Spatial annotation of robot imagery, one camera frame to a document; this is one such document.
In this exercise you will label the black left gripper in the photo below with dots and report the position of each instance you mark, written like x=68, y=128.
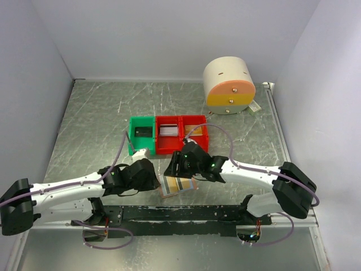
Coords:
x=152, y=183

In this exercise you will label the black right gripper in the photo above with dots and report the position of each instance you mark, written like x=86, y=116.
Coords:
x=176, y=161

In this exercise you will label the gold numbered card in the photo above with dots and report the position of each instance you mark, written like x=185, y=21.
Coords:
x=170, y=185

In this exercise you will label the brown leather card holder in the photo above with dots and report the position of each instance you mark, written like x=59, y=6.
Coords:
x=162, y=188

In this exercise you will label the red plastic bin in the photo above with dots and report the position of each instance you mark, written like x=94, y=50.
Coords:
x=167, y=145
x=203, y=140

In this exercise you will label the white diamond print card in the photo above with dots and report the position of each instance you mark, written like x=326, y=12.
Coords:
x=167, y=130

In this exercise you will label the green plastic bin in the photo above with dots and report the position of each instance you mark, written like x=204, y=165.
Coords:
x=142, y=142

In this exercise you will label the white round drawer cabinet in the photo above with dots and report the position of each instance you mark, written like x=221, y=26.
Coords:
x=228, y=86

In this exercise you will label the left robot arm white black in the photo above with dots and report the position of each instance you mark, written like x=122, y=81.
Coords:
x=24, y=205

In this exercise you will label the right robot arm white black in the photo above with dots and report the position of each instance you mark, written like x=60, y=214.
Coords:
x=289, y=190

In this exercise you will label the orange striped card in holder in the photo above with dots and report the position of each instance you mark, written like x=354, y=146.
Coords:
x=184, y=184

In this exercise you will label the gold card in bin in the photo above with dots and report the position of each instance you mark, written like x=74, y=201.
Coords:
x=193, y=130

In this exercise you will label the black card in green bin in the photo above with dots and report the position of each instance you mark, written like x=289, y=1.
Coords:
x=144, y=131

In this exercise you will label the small white green box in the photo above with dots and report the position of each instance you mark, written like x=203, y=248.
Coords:
x=254, y=107

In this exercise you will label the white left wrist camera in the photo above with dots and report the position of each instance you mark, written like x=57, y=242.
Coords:
x=143, y=153

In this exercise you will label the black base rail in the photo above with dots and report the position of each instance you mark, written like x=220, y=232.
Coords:
x=176, y=220

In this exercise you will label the white corner bracket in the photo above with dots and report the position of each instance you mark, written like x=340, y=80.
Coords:
x=268, y=85

